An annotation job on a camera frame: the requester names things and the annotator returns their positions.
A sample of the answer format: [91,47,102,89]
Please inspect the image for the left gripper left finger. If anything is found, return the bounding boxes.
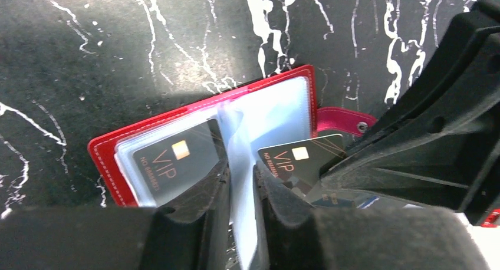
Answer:
[1,160,230,269]

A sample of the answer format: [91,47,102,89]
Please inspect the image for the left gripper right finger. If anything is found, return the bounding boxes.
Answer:
[253,162,482,269]

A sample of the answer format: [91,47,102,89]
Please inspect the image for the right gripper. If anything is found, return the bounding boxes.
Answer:
[320,0,499,226]

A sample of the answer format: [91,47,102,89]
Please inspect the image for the black VIP card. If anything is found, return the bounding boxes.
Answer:
[258,133,347,195]
[131,118,226,206]

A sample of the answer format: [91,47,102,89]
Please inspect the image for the red card holder wallet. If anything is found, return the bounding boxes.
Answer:
[88,65,377,269]

